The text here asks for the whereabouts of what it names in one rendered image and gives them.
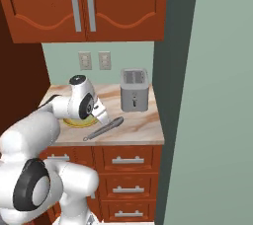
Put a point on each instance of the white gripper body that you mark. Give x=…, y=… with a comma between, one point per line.
x=101, y=114

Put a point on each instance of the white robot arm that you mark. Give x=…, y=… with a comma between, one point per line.
x=29, y=136

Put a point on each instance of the grey metal tongs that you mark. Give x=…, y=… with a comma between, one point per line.
x=104, y=129

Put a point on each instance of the yellow plate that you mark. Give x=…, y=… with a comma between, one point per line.
x=79, y=123

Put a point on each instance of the grey toaster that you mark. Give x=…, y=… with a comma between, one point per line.
x=134, y=96

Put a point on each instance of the red-brown drawer front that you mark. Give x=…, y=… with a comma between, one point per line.
x=128, y=151
x=80, y=156
x=128, y=179
x=128, y=205

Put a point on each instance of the dark brown tall cabinet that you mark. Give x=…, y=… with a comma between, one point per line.
x=19, y=71

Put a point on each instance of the white wall outlet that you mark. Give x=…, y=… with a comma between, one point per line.
x=104, y=60
x=85, y=60

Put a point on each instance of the red-brown wall cupboard door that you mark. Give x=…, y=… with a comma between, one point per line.
x=131, y=2
x=39, y=2

